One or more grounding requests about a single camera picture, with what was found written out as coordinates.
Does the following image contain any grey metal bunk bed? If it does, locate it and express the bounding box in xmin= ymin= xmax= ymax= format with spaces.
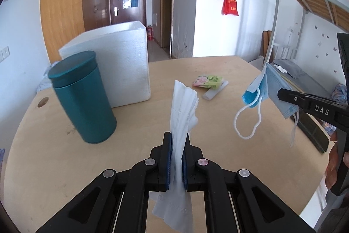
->
xmin=263 ymin=0 xmax=349 ymax=91

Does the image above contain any light blue cloth pile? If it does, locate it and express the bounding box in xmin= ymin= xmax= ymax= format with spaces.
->
xmin=37 ymin=61 xmax=59 ymax=91

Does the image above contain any blue face mask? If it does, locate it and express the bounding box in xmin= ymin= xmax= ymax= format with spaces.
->
xmin=234 ymin=62 xmax=300 ymax=147

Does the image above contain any patterned cloth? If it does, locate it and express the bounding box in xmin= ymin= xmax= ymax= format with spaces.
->
xmin=331 ymin=83 xmax=349 ymax=106

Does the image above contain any green pink snack packet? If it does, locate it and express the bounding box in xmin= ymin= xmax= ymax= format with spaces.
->
xmin=192 ymin=75 xmax=224 ymax=90

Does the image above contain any wooden side door frame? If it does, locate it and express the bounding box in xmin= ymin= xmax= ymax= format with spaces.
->
xmin=158 ymin=0 xmax=175 ymax=59

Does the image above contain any black smartphone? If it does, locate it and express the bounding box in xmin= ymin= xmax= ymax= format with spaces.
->
xmin=296 ymin=113 xmax=330 ymax=154

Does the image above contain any red hanging bag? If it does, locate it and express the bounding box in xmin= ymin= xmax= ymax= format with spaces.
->
xmin=221 ymin=0 xmax=239 ymax=16

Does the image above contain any white double wall socket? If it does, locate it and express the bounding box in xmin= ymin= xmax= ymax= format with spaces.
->
xmin=0 ymin=46 xmax=11 ymax=61

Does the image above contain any teal metal canister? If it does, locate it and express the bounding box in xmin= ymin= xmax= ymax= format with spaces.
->
xmin=48 ymin=51 xmax=117 ymax=144

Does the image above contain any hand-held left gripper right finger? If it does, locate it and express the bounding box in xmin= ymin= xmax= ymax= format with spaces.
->
xmin=182 ymin=133 xmax=315 ymax=233

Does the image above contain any white foam box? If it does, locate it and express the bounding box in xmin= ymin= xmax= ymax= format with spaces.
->
xmin=58 ymin=21 xmax=151 ymax=108

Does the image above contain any white paper tissue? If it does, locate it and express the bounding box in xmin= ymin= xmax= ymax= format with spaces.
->
xmin=151 ymin=80 xmax=201 ymax=232

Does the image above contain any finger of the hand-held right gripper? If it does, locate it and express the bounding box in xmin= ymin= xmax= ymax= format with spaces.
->
xmin=277 ymin=88 xmax=304 ymax=113

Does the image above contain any dark brown entry door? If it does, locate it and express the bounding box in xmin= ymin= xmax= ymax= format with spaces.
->
xmin=109 ymin=0 xmax=148 ymax=31

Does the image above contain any person's right hand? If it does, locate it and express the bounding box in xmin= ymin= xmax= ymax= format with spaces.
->
xmin=326 ymin=129 xmax=339 ymax=191

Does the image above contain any grey mattress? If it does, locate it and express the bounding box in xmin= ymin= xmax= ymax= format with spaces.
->
xmin=273 ymin=58 xmax=336 ymax=97

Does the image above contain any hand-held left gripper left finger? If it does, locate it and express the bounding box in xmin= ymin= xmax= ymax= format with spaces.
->
xmin=35 ymin=131 xmax=173 ymax=233

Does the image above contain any wooden wardrobe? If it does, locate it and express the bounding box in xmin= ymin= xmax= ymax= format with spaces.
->
xmin=40 ymin=0 xmax=111 ymax=64

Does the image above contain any translucent white tube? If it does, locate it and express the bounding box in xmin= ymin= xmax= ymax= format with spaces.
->
xmin=202 ymin=80 xmax=229 ymax=100

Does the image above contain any brown wooden board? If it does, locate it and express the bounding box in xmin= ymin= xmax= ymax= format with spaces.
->
xmin=262 ymin=30 xmax=273 ymax=59

